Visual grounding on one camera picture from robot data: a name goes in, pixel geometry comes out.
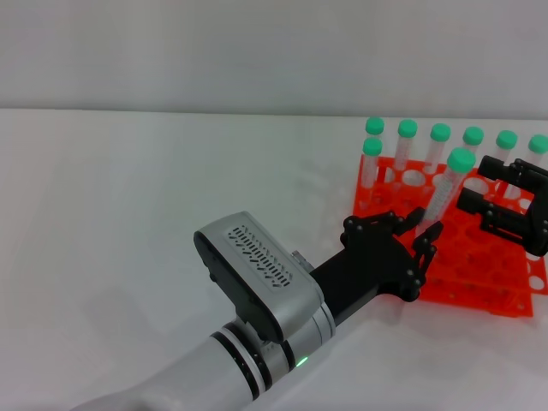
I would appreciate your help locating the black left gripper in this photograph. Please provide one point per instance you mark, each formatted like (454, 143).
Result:
(372, 261)

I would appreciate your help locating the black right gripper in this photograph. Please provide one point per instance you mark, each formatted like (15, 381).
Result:
(540, 227)

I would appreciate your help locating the green capped clear test tube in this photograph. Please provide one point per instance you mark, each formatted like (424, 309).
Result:
(473, 135)
(461, 159)
(374, 125)
(372, 146)
(538, 144)
(506, 139)
(440, 132)
(406, 128)

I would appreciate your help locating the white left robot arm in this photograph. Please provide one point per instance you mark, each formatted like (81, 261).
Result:
(201, 374)

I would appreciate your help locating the orange test tube rack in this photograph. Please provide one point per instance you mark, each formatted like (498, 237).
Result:
(466, 274)

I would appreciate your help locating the silver black wrist camera box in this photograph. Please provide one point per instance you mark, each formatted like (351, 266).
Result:
(265, 265)

